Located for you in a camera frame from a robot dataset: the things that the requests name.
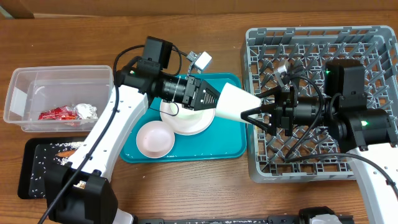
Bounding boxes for large white plate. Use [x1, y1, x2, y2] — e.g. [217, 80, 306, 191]
[160, 101, 215, 136]

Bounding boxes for clear plastic bin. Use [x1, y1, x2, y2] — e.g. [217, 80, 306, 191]
[3, 65, 113, 132]

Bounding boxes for aluminium foil ball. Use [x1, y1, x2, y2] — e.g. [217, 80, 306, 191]
[75, 103, 98, 119]

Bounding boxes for pink bowl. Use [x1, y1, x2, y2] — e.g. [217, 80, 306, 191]
[136, 121, 175, 159]

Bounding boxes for rice and food scraps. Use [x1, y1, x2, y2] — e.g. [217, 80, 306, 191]
[28, 141, 83, 199]

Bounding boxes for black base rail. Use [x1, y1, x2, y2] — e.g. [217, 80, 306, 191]
[133, 206, 354, 224]

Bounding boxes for black tray bin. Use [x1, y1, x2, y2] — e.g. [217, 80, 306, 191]
[17, 137, 85, 199]

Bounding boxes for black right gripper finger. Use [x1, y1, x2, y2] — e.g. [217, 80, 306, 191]
[257, 86, 282, 99]
[241, 104, 276, 136]

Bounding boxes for teal plastic tray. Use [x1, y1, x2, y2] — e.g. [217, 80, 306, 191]
[119, 72, 248, 164]

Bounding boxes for orange carrot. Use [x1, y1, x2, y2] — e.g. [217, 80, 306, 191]
[56, 150, 76, 157]

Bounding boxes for grey dish rack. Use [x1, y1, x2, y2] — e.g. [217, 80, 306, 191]
[241, 26, 397, 183]

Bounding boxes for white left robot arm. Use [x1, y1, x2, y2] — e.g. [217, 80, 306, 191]
[39, 36, 220, 223]

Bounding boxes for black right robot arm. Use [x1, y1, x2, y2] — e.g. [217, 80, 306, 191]
[241, 59, 397, 223]

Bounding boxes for small white plate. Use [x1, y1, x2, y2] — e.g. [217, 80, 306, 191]
[169, 103, 212, 120]

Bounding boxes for white cup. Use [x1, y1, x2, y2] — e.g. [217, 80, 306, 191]
[215, 83, 262, 123]

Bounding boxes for red snack wrapper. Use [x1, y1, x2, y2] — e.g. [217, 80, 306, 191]
[38, 106, 79, 120]

